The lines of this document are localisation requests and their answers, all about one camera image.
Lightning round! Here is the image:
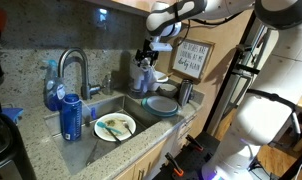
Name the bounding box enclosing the teal rimmed bowl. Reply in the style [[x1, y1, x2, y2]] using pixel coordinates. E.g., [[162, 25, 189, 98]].
[[146, 95, 179, 114]]

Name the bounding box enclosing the metal fork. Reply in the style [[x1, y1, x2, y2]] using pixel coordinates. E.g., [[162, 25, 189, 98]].
[[122, 121, 135, 138]]

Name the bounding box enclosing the stainless steel tumbler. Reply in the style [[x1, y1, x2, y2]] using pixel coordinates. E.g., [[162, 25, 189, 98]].
[[177, 78, 194, 108]]

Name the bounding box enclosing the blue cloth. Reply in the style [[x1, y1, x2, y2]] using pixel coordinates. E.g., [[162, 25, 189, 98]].
[[0, 107, 25, 125]]

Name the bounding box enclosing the large white bowl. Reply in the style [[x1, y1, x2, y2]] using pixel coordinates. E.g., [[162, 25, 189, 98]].
[[150, 70, 171, 93]]

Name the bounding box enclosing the dark metal faucet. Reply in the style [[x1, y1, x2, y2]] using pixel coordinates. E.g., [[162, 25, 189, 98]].
[[57, 47, 103, 101]]

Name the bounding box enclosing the wooden lower cabinet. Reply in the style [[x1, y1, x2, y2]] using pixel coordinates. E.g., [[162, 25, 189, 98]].
[[112, 113, 199, 180]]

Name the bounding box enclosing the wooden framed dishes sign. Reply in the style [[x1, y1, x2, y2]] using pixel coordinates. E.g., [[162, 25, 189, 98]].
[[170, 37, 215, 82]]

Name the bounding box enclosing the steel sink basin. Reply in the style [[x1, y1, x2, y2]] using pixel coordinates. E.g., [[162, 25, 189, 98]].
[[44, 94, 185, 176]]

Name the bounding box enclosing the black toaster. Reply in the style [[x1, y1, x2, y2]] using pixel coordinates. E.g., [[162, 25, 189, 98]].
[[0, 113, 37, 180]]

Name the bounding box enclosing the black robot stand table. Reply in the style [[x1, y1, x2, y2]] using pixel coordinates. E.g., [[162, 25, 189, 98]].
[[152, 131, 223, 180]]

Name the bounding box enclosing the blue spray bottle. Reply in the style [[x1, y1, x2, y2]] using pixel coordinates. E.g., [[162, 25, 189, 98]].
[[42, 59, 66, 112]]

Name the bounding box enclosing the dirty white plate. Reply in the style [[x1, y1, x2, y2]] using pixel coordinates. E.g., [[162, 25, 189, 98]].
[[93, 112, 137, 143]]

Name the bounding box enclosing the orange black clamp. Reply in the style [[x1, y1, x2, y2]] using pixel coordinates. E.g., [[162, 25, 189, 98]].
[[185, 134, 205, 153], [165, 152, 185, 178]]

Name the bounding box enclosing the black metal pole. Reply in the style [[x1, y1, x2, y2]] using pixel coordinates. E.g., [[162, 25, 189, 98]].
[[202, 9, 259, 134]]

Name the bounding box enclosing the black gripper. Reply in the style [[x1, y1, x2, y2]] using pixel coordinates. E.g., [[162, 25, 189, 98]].
[[134, 48, 160, 68]]

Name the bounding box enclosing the small clear soap bottle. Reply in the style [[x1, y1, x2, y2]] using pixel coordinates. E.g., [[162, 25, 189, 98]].
[[102, 71, 114, 96]]

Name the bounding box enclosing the teal silicone spatula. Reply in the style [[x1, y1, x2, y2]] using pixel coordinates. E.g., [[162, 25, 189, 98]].
[[96, 120, 123, 145]]

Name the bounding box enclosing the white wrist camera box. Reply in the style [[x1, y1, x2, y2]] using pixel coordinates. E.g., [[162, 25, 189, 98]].
[[149, 41, 174, 53]]

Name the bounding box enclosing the light blue tea towel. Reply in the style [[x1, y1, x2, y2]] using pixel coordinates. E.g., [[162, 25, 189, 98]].
[[130, 61, 158, 94]]

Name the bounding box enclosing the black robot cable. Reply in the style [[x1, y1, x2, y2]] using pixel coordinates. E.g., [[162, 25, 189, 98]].
[[172, 3, 246, 48]]

